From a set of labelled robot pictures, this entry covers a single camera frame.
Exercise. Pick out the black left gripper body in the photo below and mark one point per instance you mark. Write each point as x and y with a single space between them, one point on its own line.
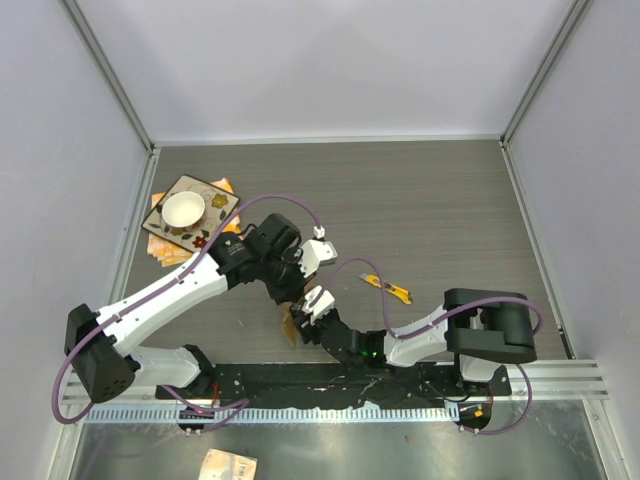
283 275

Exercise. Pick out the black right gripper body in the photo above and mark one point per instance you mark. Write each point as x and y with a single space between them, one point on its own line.
313 332

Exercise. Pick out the white slotted cable duct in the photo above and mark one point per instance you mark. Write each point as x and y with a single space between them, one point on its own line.
174 413

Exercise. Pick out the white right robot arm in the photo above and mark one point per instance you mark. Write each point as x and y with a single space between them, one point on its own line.
483 329

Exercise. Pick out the aluminium frame rail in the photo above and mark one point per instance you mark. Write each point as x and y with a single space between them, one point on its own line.
549 379

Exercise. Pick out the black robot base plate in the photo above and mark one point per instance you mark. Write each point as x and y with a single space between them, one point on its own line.
332 386

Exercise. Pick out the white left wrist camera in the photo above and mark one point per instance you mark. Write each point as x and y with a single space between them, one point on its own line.
316 252

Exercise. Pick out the floral square plate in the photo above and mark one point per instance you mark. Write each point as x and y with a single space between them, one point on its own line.
183 218

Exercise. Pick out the white floral bowl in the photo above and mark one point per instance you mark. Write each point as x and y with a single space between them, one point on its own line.
183 211

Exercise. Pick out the pink paper packet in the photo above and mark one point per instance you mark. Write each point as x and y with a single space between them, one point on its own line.
221 465

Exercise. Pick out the brown cardboard express box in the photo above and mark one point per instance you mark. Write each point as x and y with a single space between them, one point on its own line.
287 325

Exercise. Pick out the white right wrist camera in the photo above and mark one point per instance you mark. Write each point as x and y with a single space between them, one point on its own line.
317 303

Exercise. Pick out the yellow utility knife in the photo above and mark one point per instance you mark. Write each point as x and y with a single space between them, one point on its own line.
400 293

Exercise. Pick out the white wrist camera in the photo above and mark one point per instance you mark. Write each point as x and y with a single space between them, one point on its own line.
317 303
316 252

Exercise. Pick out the orange checkered cloth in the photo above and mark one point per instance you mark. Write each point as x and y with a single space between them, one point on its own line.
170 245

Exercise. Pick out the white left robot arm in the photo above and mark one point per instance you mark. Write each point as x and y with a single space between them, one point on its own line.
111 356

